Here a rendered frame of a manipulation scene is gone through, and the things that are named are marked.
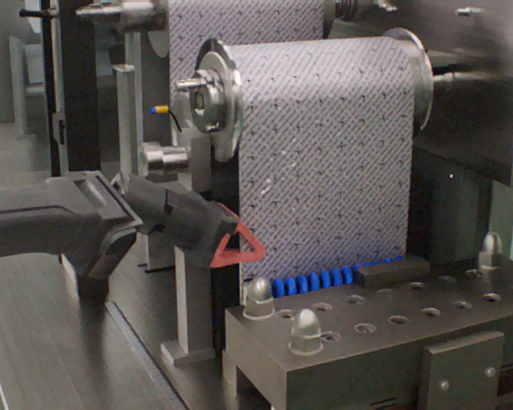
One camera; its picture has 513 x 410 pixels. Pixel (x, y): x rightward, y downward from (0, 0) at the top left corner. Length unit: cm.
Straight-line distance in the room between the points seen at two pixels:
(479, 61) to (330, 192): 26
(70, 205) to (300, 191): 32
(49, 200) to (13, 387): 38
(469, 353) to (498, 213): 48
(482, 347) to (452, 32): 43
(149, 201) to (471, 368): 40
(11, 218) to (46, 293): 62
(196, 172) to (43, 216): 31
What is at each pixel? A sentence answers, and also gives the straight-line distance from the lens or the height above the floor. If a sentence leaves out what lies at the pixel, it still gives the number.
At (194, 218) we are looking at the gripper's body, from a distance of 95.
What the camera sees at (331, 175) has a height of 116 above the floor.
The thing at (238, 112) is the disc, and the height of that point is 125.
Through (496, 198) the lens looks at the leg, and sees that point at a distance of 139.
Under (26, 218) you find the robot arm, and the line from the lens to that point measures 77.
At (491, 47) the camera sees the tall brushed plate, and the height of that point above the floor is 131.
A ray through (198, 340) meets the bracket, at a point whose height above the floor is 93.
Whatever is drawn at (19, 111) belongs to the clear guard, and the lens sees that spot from 197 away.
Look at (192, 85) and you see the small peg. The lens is 100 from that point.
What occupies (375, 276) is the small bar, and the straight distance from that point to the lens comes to 105.
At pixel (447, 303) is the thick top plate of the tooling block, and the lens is 102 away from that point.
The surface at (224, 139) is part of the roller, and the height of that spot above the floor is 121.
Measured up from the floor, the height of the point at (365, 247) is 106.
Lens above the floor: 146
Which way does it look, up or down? 19 degrees down
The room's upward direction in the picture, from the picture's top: straight up
